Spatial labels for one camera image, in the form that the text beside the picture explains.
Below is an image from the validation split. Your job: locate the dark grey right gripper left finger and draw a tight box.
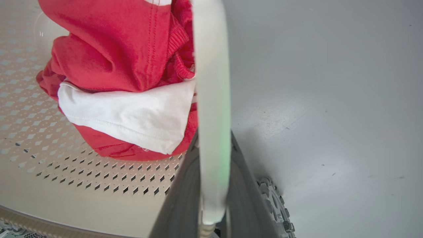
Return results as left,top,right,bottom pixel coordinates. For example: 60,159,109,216
149,130,201,238

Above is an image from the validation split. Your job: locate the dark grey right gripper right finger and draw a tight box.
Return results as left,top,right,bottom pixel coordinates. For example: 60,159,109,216
226,132,282,238

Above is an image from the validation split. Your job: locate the white perforated plastic laundry basket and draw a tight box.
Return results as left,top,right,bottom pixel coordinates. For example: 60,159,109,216
0,0,232,238

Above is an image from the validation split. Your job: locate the white cloth garment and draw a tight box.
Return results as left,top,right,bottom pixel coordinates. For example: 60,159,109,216
58,77,197,155

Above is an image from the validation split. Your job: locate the red knit garment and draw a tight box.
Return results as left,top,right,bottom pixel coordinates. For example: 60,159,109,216
36,0,199,162

